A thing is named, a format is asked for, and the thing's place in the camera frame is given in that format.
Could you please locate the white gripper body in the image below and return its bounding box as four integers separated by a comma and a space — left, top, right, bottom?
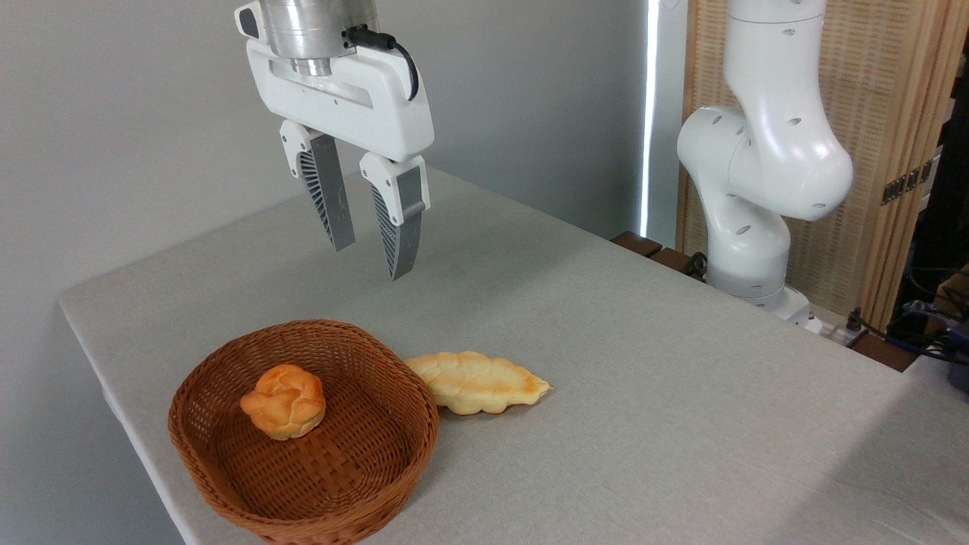
246, 37, 435, 164

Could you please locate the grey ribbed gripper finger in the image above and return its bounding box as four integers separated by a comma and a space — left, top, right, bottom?
359, 153, 432, 282
279, 120, 357, 252

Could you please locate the round orange knotted bread roll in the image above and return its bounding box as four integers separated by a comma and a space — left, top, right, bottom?
240, 364, 327, 441

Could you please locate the long leaf-shaped yellow bread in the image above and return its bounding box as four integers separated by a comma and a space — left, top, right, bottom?
403, 350, 553, 416

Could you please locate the brown woven wicker basket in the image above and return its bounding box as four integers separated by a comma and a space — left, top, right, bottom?
167, 319, 441, 545

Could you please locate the grey tablecloth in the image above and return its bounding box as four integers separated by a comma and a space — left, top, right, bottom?
59, 165, 969, 545

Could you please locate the white power strip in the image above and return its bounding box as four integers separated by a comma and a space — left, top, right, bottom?
787, 304, 868, 346

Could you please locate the bamboo folding screen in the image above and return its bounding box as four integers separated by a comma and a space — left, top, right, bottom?
676, 0, 969, 331

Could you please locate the metal screen hinge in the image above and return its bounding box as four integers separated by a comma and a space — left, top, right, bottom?
880, 157, 934, 207

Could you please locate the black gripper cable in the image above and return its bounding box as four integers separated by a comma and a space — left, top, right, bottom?
343, 26, 420, 102

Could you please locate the black cable bundle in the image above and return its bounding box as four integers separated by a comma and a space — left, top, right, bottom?
843, 265, 969, 366

